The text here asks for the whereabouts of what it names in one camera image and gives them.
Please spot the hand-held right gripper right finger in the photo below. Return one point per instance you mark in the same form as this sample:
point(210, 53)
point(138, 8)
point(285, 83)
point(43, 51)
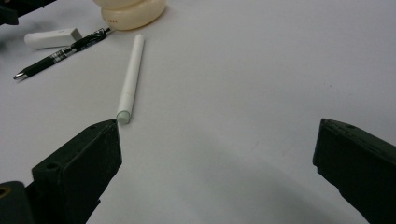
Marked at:
point(358, 171)

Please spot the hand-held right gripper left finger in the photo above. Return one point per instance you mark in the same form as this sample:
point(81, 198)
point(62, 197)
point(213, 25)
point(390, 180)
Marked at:
point(77, 174)

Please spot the white eraser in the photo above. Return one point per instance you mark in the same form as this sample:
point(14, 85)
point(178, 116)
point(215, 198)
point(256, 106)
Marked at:
point(49, 38)

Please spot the white pen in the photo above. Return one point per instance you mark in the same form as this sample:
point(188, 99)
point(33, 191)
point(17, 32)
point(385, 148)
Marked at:
point(132, 74)

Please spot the round wooden dish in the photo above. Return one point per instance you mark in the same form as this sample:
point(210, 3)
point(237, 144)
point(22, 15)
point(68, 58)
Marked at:
point(134, 14)

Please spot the black pen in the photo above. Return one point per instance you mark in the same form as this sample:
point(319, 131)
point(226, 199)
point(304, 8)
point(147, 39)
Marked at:
point(56, 57)

